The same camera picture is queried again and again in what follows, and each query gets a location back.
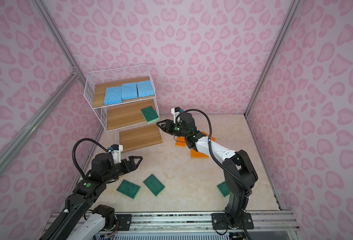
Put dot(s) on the aluminium frame corner post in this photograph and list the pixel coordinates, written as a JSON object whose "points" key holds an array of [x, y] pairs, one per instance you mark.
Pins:
{"points": [[295, 6], [48, 19]]}

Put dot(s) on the white wire three-tier shelf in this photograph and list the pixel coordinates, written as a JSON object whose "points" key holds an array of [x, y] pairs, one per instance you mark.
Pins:
{"points": [[123, 123]]}

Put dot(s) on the orange sponge near shelf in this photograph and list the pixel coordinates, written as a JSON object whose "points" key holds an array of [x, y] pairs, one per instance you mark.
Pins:
{"points": [[180, 142]]}

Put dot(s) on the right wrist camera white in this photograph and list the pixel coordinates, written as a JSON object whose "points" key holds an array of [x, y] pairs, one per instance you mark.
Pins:
{"points": [[175, 112]]}

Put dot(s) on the green scouring pad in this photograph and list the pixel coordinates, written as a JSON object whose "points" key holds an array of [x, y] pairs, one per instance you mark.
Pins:
{"points": [[154, 185], [128, 189], [223, 188], [149, 114]]}

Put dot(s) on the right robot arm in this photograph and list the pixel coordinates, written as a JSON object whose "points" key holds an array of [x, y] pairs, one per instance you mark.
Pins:
{"points": [[239, 172]]}

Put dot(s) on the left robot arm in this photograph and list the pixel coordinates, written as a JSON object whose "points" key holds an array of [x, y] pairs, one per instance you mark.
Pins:
{"points": [[103, 171]]}

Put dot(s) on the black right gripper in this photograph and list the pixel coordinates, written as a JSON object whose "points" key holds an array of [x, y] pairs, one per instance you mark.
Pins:
{"points": [[168, 125]]}

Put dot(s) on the orange sponge far right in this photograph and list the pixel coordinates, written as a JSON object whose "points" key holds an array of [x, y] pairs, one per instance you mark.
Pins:
{"points": [[212, 138]]}

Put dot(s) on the aluminium diagonal frame bar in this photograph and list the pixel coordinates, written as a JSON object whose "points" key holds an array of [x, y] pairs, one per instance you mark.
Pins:
{"points": [[15, 146]]}

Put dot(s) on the orange sponge centre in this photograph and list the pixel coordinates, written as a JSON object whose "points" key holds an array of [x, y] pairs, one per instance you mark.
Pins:
{"points": [[198, 155]]}

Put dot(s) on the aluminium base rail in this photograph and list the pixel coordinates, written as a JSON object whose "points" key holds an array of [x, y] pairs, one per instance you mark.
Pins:
{"points": [[109, 225]]}

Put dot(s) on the aluminium frame left corner post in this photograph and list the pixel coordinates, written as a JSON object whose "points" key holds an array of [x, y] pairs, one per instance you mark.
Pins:
{"points": [[48, 19]]}

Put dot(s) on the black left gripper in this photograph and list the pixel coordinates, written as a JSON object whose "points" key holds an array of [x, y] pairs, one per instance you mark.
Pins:
{"points": [[133, 166]]}

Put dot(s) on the aluminium frame right corner post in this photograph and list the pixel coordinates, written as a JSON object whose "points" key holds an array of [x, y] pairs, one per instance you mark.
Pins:
{"points": [[295, 6]]}

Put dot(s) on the blue sponge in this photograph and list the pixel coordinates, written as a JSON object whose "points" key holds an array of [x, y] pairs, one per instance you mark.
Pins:
{"points": [[129, 91], [113, 95], [144, 89]]}

